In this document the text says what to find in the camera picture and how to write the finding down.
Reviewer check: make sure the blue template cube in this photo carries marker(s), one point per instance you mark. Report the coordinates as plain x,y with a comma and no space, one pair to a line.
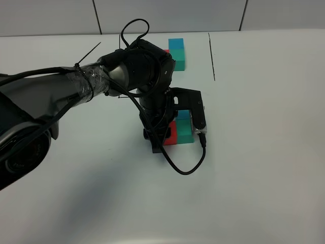
175,43

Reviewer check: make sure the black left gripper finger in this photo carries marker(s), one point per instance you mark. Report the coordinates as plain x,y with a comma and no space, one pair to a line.
155,147

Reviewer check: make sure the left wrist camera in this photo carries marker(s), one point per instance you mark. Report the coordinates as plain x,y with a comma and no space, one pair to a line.
191,100

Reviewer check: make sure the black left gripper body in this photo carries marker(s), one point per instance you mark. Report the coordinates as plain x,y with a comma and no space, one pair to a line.
158,108

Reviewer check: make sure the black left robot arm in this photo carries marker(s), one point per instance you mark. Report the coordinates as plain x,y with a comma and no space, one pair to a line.
33,102

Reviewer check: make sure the green template cube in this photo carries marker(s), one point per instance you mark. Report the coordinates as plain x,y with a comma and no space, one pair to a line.
179,56

